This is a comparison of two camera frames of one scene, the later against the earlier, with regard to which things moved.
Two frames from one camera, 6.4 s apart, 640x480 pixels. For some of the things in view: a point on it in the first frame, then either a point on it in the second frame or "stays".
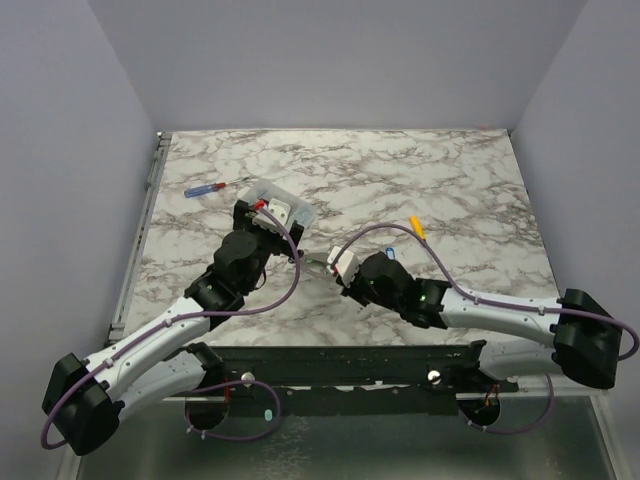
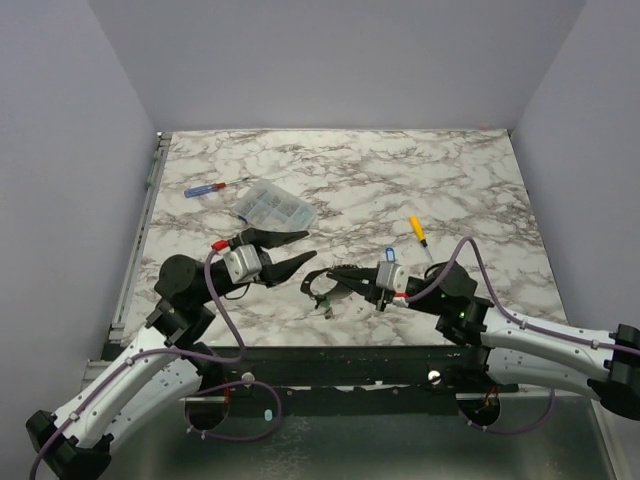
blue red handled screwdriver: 197,190 stays
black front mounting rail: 418,378 stays
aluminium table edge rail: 164,140 stays
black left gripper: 244,223 → 274,273
